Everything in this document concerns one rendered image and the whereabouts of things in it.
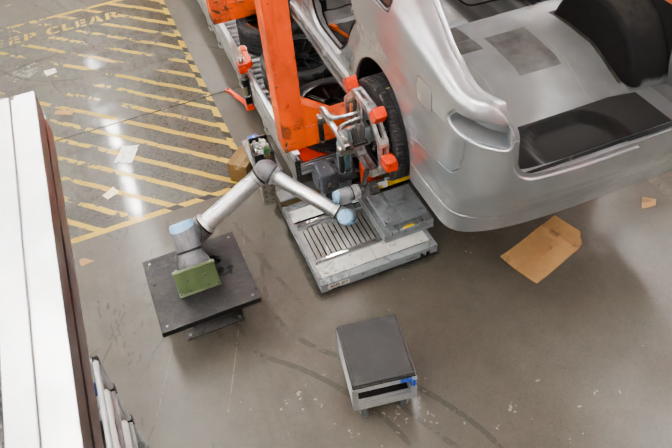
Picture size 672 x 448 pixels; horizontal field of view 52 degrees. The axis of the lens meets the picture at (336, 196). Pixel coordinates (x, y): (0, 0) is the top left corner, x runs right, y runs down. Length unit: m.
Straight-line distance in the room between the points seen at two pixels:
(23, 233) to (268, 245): 3.79
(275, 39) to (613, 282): 2.58
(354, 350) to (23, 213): 2.86
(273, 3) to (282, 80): 0.52
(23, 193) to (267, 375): 3.16
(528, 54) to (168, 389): 3.02
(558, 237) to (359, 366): 1.80
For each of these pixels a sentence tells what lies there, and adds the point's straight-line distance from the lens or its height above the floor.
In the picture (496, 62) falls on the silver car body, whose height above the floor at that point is 1.04.
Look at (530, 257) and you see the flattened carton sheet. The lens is 4.70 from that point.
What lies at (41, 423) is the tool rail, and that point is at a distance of 0.88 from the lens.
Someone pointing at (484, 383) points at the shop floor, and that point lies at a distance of 4.11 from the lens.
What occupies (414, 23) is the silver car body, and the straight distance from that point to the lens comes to 3.57.
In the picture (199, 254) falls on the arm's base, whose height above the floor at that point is 0.52.
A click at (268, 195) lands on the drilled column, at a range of 5.05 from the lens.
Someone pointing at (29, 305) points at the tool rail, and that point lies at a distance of 0.99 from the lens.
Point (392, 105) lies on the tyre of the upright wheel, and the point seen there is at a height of 1.13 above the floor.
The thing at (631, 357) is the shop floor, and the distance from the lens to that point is 4.38.
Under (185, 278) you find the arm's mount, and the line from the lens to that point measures 4.14.
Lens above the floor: 3.51
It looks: 44 degrees down
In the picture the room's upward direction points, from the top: 6 degrees counter-clockwise
